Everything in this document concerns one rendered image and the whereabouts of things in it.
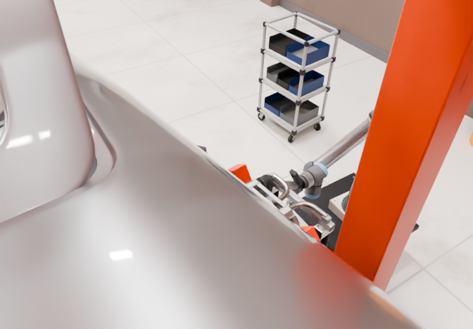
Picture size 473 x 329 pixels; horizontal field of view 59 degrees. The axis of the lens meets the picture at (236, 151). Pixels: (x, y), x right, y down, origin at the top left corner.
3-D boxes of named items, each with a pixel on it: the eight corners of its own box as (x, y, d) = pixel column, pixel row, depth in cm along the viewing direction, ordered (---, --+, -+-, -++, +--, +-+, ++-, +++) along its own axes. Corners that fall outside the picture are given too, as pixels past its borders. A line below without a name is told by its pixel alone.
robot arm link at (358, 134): (386, 92, 217) (298, 165, 254) (392, 106, 208) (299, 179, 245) (401, 104, 222) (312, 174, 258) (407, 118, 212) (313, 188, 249)
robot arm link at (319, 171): (327, 180, 235) (331, 167, 228) (312, 189, 229) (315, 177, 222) (315, 171, 240) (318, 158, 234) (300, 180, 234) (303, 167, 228)
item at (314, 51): (253, 120, 409) (260, 21, 345) (284, 105, 430) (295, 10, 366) (292, 146, 378) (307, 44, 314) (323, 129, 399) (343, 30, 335)
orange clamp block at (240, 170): (231, 188, 187) (224, 170, 185) (245, 181, 190) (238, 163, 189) (240, 189, 181) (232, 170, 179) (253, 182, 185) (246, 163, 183)
